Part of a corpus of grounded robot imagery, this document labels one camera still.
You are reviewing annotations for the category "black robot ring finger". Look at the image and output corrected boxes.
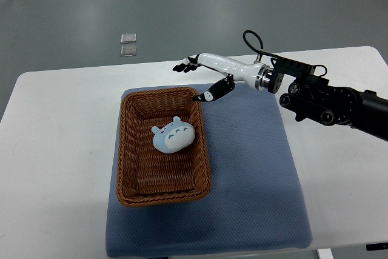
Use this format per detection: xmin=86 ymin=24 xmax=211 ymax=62
xmin=187 ymin=54 xmax=199 ymax=62

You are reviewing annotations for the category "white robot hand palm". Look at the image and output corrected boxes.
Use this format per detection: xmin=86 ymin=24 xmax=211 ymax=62
xmin=197 ymin=53 xmax=263 ymax=90

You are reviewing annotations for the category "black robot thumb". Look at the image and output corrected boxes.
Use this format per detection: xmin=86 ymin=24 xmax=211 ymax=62
xmin=192 ymin=74 xmax=235 ymax=102

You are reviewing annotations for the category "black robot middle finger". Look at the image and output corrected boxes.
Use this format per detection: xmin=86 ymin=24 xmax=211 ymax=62
xmin=173 ymin=63 xmax=191 ymax=72

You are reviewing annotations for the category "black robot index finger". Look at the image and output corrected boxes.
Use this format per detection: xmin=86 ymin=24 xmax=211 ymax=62
xmin=183 ymin=65 xmax=198 ymax=73

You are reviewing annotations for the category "blue white plush toy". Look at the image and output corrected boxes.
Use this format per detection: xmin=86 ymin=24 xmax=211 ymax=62
xmin=151 ymin=116 xmax=196 ymax=154

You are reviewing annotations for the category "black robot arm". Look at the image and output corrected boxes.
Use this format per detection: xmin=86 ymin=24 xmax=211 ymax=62
xmin=173 ymin=50 xmax=387 ymax=140

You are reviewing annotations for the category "brown wicker basket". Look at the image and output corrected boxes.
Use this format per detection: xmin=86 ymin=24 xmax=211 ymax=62
xmin=116 ymin=87 xmax=212 ymax=207

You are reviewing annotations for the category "upper clear floor plate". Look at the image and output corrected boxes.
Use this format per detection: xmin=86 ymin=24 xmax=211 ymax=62
xmin=121 ymin=33 xmax=136 ymax=44

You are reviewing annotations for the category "blue quilted mat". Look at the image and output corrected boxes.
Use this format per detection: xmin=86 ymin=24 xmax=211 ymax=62
xmin=105 ymin=83 xmax=312 ymax=258

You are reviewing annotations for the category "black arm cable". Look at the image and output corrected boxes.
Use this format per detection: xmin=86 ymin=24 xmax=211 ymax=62
xmin=242 ymin=30 xmax=277 ymax=62

